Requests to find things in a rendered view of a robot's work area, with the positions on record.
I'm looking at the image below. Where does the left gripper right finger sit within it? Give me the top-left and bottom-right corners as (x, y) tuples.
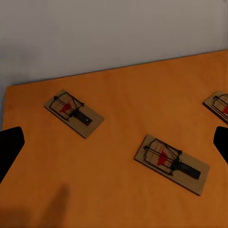
(213, 126), (228, 164)

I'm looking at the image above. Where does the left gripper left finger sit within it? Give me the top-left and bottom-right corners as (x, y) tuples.
(0, 126), (25, 183)

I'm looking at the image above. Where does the mousetrap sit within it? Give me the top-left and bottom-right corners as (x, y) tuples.
(44, 89), (105, 139)
(135, 134), (210, 196)
(203, 90), (228, 125)

